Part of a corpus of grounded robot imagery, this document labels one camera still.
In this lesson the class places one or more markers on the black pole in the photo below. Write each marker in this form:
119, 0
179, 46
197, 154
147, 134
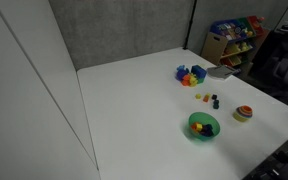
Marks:
189, 26

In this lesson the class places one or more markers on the yellow storage bin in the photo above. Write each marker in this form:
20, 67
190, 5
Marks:
232, 60
237, 49

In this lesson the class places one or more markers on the orange toy piece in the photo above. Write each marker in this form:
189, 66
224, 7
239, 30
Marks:
185, 80

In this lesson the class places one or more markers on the light blue toy piece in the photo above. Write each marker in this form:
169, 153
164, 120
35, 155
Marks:
181, 68

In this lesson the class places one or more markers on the small yellow block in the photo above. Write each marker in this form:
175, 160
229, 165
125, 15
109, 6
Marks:
208, 95
198, 96

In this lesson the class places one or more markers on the green storage bin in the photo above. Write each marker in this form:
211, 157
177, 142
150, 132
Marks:
247, 24

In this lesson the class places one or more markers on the blue storage bin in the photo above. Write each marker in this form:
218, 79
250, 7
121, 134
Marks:
227, 30

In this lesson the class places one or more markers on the grey metal plate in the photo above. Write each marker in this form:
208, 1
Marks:
220, 72

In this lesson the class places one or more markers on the yellow toy piece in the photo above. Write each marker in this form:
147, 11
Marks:
193, 80

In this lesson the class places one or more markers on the large blue toy block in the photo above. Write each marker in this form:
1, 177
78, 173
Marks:
199, 71

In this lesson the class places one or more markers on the red storage bin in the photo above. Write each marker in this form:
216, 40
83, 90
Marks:
256, 23

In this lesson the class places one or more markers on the small dark green block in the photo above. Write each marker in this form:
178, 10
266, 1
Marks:
216, 106
216, 102

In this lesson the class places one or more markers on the wooden toy shelf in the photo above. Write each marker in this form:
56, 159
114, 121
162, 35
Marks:
213, 46

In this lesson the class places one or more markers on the purple toy piece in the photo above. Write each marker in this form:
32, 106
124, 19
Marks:
181, 75

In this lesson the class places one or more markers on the small orange block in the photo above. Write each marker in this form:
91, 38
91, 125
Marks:
205, 99

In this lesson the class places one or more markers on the rainbow stacking cups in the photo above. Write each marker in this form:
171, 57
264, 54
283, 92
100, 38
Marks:
243, 113

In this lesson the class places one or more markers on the green toy piece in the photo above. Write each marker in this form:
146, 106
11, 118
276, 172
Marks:
201, 80

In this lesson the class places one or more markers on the black office chair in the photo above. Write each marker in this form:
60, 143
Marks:
280, 66

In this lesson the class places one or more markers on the green plastic bowl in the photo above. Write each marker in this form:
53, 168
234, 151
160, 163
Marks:
197, 116

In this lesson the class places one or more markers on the small dark brown block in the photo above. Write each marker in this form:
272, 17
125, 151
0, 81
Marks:
214, 97

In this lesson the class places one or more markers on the dark blue block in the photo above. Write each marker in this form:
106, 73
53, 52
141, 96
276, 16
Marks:
207, 130

